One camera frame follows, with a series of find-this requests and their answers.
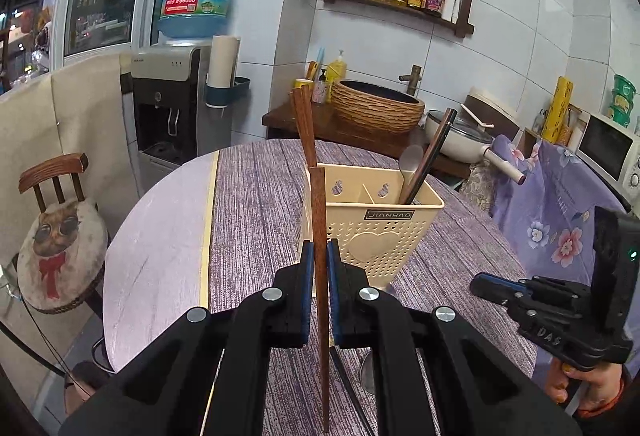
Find grey spoon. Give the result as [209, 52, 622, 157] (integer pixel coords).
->
[398, 145, 425, 204]

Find person's right hand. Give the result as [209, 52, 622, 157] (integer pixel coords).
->
[545, 358, 626, 417]

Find beige fabric cover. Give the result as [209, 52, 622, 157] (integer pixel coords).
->
[0, 53, 146, 267]

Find grey water dispenser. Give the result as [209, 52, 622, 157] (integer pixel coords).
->
[131, 43, 233, 189]

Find blue roll holder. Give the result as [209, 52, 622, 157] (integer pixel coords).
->
[202, 76, 251, 109]

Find dark display shelf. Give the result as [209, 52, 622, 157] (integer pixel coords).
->
[0, 0, 66, 92]

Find wooden storage box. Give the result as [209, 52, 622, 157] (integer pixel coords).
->
[522, 103, 591, 152]

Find white microwave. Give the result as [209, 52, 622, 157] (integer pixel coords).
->
[577, 111, 640, 199]

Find dark brown chopstick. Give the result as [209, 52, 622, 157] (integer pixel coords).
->
[400, 110, 453, 206]

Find beige patterned cloth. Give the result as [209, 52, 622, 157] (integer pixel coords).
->
[460, 161, 496, 212]

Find woven sink basin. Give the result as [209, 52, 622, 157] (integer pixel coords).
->
[331, 79, 426, 134]

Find cat print cushion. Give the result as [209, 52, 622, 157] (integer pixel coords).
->
[19, 202, 110, 312]

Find stack of green cups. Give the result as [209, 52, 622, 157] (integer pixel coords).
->
[606, 74, 637, 127]

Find metal spoon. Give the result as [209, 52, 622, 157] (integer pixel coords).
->
[360, 351, 382, 392]

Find white rice cooker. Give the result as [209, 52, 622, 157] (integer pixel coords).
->
[462, 87, 518, 137]

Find purple floral cloth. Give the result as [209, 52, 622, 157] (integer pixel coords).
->
[490, 133, 631, 297]

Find bronze faucet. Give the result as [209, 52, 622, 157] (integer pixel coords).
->
[399, 64, 423, 97]

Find cream pan with glass lid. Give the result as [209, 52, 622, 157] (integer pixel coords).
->
[425, 110, 526, 184]

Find small patterned pump bottle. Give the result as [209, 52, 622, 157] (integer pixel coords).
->
[312, 69, 329, 104]

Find wooden counter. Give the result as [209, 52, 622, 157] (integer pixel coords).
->
[262, 103, 471, 179]

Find black chopstick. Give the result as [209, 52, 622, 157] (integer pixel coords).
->
[407, 108, 458, 206]
[330, 346, 376, 436]

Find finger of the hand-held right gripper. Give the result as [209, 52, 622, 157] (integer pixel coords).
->
[472, 288, 523, 312]
[470, 272, 531, 292]

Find beige plastic utensil holder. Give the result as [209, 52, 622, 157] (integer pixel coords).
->
[300, 162, 446, 297]

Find toothbrushes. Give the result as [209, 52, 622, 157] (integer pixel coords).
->
[306, 47, 326, 82]

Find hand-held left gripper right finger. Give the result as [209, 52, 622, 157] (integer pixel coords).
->
[327, 240, 583, 436]

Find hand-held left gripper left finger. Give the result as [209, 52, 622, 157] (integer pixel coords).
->
[57, 240, 316, 436]

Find yellow soap bottle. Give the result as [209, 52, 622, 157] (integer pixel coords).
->
[326, 49, 347, 89]

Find yellow wrap roll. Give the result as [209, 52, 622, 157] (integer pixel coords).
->
[541, 76, 573, 144]

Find black cable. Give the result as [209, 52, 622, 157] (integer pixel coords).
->
[0, 318, 68, 377]

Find wooden chair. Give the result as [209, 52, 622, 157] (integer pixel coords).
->
[17, 153, 111, 317]

